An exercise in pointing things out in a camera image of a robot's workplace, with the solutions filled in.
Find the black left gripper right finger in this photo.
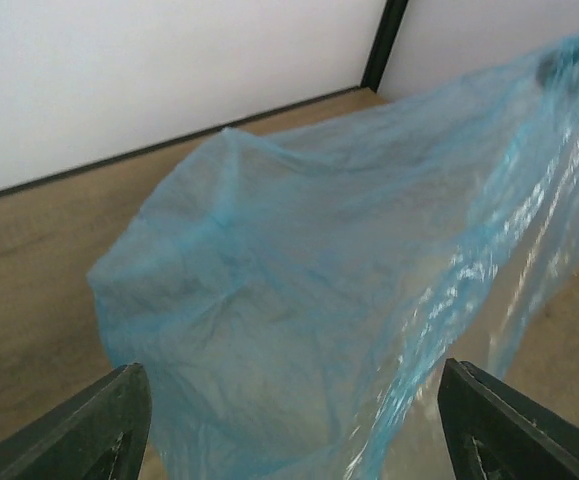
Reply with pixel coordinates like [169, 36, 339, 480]
[438, 358, 579, 480]

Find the black right corner frame post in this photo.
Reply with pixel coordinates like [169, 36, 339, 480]
[360, 0, 409, 93]

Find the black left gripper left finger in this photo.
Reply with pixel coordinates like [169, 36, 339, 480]
[0, 363, 150, 479]

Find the blue translucent trash bag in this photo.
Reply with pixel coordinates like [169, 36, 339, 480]
[88, 34, 579, 479]

